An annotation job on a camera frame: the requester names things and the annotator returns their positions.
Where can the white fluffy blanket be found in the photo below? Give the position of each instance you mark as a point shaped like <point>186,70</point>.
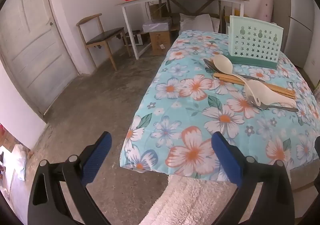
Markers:
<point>195,205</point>

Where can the white plastic rice spoon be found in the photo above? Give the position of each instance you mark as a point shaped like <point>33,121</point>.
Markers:
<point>253,90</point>
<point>222,64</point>

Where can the wooden chair with dark seat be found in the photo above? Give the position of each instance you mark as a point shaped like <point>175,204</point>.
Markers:
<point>105,36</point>

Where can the white panel door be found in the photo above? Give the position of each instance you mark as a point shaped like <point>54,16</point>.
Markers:
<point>32,40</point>

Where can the brown cardboard box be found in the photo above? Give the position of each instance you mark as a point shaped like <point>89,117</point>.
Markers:
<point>160,42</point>

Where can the metal spoon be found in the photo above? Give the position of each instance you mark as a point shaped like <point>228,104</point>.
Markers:
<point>208,64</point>
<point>280,108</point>

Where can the white pillow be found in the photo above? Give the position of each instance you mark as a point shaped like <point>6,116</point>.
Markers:
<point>200,22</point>

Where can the mint green utensil holder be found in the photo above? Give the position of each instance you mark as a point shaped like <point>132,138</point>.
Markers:
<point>250,45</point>

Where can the grey refrigerator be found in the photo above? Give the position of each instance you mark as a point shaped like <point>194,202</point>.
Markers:
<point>297,15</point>

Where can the pink rolled mat with stars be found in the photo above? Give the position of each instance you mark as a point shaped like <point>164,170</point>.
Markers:
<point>266,5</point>

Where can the white wrapped box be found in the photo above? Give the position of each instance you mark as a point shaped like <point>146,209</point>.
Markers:
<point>157,26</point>

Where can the white metal appliance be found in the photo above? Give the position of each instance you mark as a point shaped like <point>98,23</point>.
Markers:
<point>136,39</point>

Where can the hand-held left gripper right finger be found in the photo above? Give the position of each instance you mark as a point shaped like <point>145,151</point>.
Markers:
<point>227,160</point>

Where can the floral light blue blanket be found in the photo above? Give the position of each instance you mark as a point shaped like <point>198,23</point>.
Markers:
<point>200,120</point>

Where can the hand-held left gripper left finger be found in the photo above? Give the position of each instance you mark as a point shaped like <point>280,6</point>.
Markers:
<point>96,160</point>

